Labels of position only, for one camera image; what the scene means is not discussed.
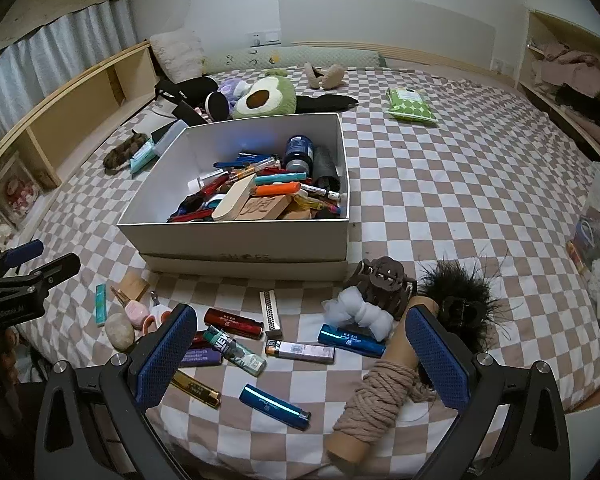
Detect carved wooden block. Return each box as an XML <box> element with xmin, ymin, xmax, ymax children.
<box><xmin>237</xmin><ymin>194</ymin><xmax>293</xmax><ymax>221</ymax></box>

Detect pile of clothes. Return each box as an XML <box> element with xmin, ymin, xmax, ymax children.
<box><xmin>530</xmin><ymin>42</ymin><xmax>600</xmax><ymax>146</ymax></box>

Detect black eye mask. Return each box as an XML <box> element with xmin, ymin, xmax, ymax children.
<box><xmin>295</xmin><ymin>94</ymin><xmax>359</xmax><ymax>115</ymax></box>

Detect clear plastic bag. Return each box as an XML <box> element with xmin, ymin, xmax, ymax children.
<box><xmin>565</xmin><ymin>162</ymin><xmax>600</xmax><ymax>361</ymax></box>

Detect avocado plush toy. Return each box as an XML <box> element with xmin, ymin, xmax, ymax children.
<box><xmin>231</xmin><ymin>69</ymin><xmax>298</xmax><ymax>121</ymax></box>

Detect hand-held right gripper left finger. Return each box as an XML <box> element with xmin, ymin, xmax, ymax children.
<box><xmin>34</xmin><ymin>303</ymin><xmax>198</xmax><ymax>480</ymax></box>

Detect pink bottle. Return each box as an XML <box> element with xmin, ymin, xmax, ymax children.
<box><xmin>125</xmin><ymin>300</ymin><xmax>151</xmax><ymax>330</ymax></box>

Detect purple plush toy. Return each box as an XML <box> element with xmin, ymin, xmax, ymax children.
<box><xmin>217</xmin><ymin>80</ymin><xmax>253</xmax><ymax>108</ymax></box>

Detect wooden board comb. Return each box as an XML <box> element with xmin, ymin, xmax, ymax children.
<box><xmin>211</xmin><ymin>175</ymin><xmax>257</xmax><ymax>222</ymax></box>

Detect white fluffy pillow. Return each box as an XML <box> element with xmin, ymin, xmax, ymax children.
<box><xmin>149</xmin><ymin>30</ymin><xmax>206</xmax><ymax>83</ymax></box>

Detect brown furry hair clip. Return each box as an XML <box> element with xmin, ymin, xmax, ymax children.
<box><xmin>103</xmin><ymin>131</ymin><xmax>148</xmax><ymax>171</ymax></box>

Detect wooden bedside shelf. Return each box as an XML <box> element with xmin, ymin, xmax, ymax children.
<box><xmin>0</xmin><ymin>40</ymin><xmax>161</xmax><ymax>191</ymax></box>

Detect gold lighter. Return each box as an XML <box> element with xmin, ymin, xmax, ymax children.
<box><xmin>172</xmin><ymin>370</ymin><xmax>222</xmax><ymax>408</ymax></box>

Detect long green pillow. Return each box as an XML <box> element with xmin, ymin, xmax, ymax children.
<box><xmin>204</xmin><ymin>45</ymin><xmax>388</xmax><ymax>73</ymax></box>

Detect blue lighter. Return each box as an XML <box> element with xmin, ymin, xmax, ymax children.
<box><xmin>317</xmin><ymin>323</ymin><xmax>387</xmax><ymax>358</ymax></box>
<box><xmin>238</xmin><ymin>384</ymin><xmax>312</xmax><ymax>431</ymax></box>

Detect wooden clothes shelf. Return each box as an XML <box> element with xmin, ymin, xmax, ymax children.
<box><xmin>515</xmin><ymin>9</ymin><xmax>600</xmax><ymax>166</ymax></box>

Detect round pink rimmed mirror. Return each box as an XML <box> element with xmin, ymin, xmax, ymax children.
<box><xmin>202</xmin><ymin>91</ymin><xmax>231</xmax><ymax>122</ymax></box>

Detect brown hair claw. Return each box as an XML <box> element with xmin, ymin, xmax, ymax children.
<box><xmin>347</xmin><ymin>256</ymin><xmax>417</xmax><ymax>322</ymax></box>

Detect small wooden block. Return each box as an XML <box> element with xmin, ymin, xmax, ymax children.
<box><xmin>118</xmin><ymin>270</ymin><xmax>151</xmax><ymax>302</ymax></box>

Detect grey plastic box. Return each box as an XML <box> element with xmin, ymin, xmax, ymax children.
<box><xmin>150</xmin><ymin>120</ymin><xmax>188</xmax><ymax>153</ymax></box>

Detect flower picture frames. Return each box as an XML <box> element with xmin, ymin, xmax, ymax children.
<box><xmin>0</xmin><ymin>152</ymin><xmax>43</xmax><ymax>256</ymax></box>

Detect orange marker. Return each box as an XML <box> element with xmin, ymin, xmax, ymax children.
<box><xmin>254</xmin><ymin>182</ymin><xmax>301</xmax><ymax>197</ymax></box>

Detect green wet wipes packet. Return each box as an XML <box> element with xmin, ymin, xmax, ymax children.
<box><xmin>384</xmin><ymin>86</ymin><xmax>440</xmax><ymax>126</ymax></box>

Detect teal tissue packet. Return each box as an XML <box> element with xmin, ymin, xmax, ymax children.
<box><xmin>129</xmin><ymin>140</ymin><xmax>160</xmax><ymax>176</ymax></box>

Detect person's left hand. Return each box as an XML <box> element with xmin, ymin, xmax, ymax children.
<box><xmin>0</xmin><ymin>330</ymin><xmax>20</xmax><ymax>387</ymax></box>

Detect black box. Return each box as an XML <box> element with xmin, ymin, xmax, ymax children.
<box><xmin>170</xmin><ymin>101</ymin><xmax>211</xmax><ymax>127</ymax></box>

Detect cardboard tube with twine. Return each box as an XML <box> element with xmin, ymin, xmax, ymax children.
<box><xmin>327</xmin><ymin>296</ymin><xmax>443</xmax><ymax>466</ymax></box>

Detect grey curtain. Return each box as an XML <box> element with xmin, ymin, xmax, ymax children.
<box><xmin>0</xmin><ymin>0</ymin><xmax>138</xmax><ymax>151</ymax></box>

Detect orange handled scissors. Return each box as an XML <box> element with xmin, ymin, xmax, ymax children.
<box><xmin>140</xmin><ymin>310</ymin><xmax>173</xmax><ymax>333</ymax></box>

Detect black cap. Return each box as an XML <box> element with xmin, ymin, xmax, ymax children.
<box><xmin>154</xmin><ymin>76</ymin><xmax>218</xmax><ymax>106</ymax></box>

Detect teal pen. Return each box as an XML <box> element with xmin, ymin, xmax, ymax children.
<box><xmin>255</xmin><ymin>172</ymin><xmax>308</xmax><ymax>183</ymax></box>

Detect black feather hair claw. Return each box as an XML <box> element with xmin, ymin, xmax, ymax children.
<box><xmin>414</xmin><ymin>255</ymin><xmax>526</xmax><ymax>403</ymax></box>

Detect white striped comb strip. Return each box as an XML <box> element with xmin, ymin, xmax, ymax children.
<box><xmin>259</xmin><ymin>290</ymin><xmax>283</xmax><ymax>338</ymax></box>

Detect green lighter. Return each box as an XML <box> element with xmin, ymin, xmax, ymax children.
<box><xmin>202</xmin><ymin>326</ymin><xmax>267</xmax><ymax>378</ymax></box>

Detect beige stone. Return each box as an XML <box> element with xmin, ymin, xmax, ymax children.
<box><xmin>104</xmin><ymin>312</ymin><xmax>137</xmax><ymax>352</ymax></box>

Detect purple lighter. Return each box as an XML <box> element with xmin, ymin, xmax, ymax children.
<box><xmin>182</xmin><ymin>347</ymin><xmax>224</xmax><ymax>367</ymax></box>

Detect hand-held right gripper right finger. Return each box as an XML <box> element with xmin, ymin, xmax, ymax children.
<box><xmin>405</xmin><ymin>306</ymin><xmax>571</xmax><ymax>480</ymax></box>

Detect white paper bag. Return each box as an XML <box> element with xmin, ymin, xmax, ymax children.
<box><xmin>140</xmin><ymin>102</ymin><xmax>181</xmax><ymax>133</ymax></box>

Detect beige earmuffs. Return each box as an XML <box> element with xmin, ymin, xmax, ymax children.
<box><xmin>302</xmin><ymin>62</ymin><xmax>346</xmax><ymax>91</ymax></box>

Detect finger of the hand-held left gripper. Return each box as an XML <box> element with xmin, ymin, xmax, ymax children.
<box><xmin>0</xmin><ymin>240</ymin><xmax>44</xmax><ymax>277</ymax></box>
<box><xmin>0</xmin><ymin>253</ymin><xmax>81</xmax><ymax>292</ymax></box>

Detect white shoe box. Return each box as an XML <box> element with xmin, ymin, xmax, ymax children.
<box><xmin>116</xmin><ymin>112</ymin><xmax>352</xmax><ymax>273</ymax></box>

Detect white lighter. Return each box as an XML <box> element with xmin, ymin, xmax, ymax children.
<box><xmin>265</xmin><ymin>340</ymin><xmax>336</xmax><ymax>364</ymax></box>

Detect blue bottle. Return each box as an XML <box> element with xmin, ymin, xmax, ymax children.
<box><xmin>284</xmin><ymin>135</ymin><xmax>315</xmax><ymax>173</ymax></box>

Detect grey roll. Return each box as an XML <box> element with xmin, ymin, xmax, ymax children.
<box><xmin>312</xmin><ymin>146</ymin><xmax>342</xmax><ymax>193</ymax></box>

